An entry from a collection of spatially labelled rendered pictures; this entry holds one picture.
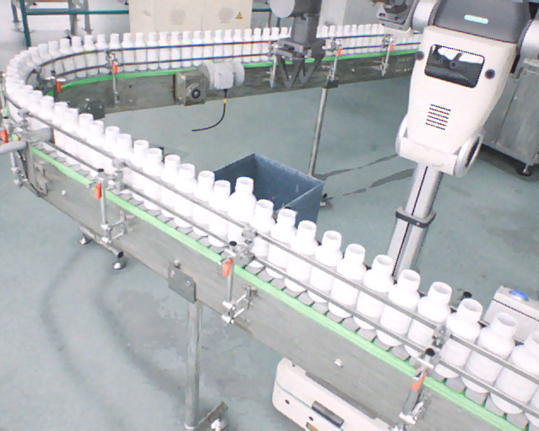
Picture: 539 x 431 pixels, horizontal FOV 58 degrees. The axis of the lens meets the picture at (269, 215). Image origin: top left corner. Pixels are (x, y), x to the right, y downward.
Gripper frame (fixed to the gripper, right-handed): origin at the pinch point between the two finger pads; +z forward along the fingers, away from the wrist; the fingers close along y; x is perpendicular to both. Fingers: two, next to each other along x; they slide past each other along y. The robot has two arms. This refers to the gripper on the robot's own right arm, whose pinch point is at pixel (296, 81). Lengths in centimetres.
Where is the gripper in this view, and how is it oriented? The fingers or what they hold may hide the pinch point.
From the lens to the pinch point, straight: 114.9
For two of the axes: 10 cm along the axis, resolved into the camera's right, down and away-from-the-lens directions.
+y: -5.9, 3.7, -7.2
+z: -1.1, 8.4, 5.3
